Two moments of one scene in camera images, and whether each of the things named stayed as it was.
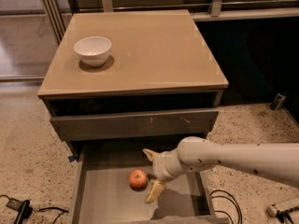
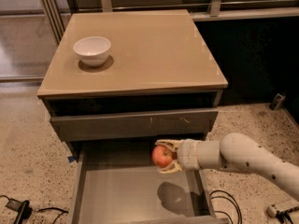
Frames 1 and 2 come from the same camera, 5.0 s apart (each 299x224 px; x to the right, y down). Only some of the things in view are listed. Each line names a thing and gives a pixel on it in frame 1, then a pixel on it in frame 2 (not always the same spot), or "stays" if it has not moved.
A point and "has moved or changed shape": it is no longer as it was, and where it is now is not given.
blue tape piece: x=71 y=158 stays
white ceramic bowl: x=93 y=50 stays
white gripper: x=161 y=166 to x=188 y=155
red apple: x=137 y=178 has moved or changed shape
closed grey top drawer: x=135 y=124 stays
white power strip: x=272 y=210 stays
